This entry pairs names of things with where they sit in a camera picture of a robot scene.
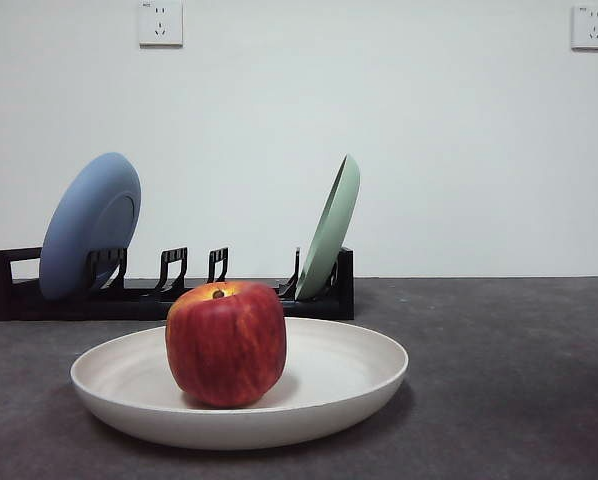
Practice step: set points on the red apple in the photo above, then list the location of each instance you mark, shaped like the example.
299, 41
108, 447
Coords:
226, 350

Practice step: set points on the pale yellow plate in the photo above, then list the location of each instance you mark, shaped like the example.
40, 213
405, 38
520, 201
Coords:
339, 370

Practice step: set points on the green plate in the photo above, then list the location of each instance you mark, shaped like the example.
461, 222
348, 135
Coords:
331, 225

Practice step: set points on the blue plate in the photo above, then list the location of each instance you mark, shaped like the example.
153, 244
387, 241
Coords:
79, 225

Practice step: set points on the black plate rack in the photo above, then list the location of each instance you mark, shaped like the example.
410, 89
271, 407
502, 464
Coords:
54, 310

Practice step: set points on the white wall socket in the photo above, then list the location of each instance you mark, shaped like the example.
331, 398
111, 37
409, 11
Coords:
160, 25
590, 27

